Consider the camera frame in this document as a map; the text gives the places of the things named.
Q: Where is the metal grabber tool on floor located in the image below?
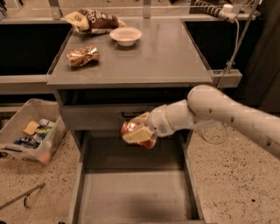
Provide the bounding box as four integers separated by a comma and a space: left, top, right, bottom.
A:
0, 183, 45, 210

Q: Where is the yellow sponge in bin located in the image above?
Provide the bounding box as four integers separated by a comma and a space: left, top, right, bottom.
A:
23, 121, 39, 136

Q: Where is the blue snack bag in bin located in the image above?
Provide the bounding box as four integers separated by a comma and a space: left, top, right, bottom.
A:
14, 133, 46, 149

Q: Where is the closed grey top drawer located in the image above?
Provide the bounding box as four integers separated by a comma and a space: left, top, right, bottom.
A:
59, 104, 155, 130

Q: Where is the crushed red coke can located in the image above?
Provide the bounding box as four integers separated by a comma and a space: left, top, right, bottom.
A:
121, 121, 157, 149

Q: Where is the clear plastic bin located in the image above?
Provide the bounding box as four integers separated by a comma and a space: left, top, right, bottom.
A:
0, 99, 67, 164

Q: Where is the open grey middle drawer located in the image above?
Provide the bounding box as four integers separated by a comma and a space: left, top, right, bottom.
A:
69, 131, 206, 224

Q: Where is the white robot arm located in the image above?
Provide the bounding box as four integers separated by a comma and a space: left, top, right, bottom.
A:
121, 85, 280, 158

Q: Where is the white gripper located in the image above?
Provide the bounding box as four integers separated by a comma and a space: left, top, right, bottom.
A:
122, 100, 194, 144

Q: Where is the white bowl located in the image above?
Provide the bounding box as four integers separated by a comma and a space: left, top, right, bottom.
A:
109, 27, 143, 46

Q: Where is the small can in bin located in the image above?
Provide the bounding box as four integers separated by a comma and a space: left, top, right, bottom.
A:
39, 119, 55, 128

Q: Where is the crushed gold can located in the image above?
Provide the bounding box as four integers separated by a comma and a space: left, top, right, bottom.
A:
66, 45, 100, 68

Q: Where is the brown chip bag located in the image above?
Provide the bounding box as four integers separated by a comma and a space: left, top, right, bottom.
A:
64, 8, 127, 35

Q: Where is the white power cable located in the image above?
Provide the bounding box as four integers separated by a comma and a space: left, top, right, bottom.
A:
199, 17, 243, 145

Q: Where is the grey drawer cabinet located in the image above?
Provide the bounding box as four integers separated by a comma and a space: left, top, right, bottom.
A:
45, 18, 214, 224

